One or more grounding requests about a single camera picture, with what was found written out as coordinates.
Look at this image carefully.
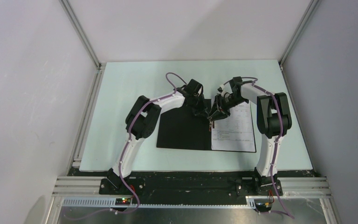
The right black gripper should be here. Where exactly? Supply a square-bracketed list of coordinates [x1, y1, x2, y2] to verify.
[207, 94, 248, 122]

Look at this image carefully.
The metal folder clip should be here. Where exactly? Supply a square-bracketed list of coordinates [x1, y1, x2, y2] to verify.
[209, 121, 215, 132]

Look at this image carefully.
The red and black folder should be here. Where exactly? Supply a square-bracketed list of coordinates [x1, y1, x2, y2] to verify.
[156, 98, 257, 154]

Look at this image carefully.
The white table form sheet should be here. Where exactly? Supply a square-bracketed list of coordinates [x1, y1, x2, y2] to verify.
[211, 102, 256, 153]

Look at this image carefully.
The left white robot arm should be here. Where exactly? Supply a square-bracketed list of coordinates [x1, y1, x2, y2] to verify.
[106, 79, 208, 194]

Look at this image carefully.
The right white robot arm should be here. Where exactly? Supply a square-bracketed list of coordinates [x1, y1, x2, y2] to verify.
[207, 77, 292, 195]

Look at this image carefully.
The right controller board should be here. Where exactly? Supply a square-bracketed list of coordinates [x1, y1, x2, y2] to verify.
[255, 203, 273, 213]

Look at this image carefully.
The controller board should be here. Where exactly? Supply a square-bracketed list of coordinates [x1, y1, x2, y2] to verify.
[115, 197, 132, 206]
[255, 203, 273, 213]

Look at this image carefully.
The left controller board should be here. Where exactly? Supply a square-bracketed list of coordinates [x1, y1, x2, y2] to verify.
[115, 197, 132, 206]

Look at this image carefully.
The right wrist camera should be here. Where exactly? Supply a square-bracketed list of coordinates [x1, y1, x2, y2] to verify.
[217, 84, 230, 98]

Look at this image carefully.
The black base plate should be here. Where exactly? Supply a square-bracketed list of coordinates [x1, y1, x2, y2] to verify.
[68, 168, 318, 206]

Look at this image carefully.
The right aluminium corner post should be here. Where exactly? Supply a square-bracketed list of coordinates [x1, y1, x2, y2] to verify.
[279, 0, 321, 70]

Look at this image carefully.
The aluminium corner post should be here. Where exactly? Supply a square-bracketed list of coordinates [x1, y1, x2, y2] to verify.
[59, 0, 101, 69]
[279, 0, 321, 70]

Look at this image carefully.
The aluminium frame rail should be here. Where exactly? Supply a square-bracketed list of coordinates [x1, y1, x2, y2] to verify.
[44, 172, 341, 224]

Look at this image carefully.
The left aluminium corner post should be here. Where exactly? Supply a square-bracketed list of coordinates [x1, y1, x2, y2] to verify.
[59, 0, 101, 69]

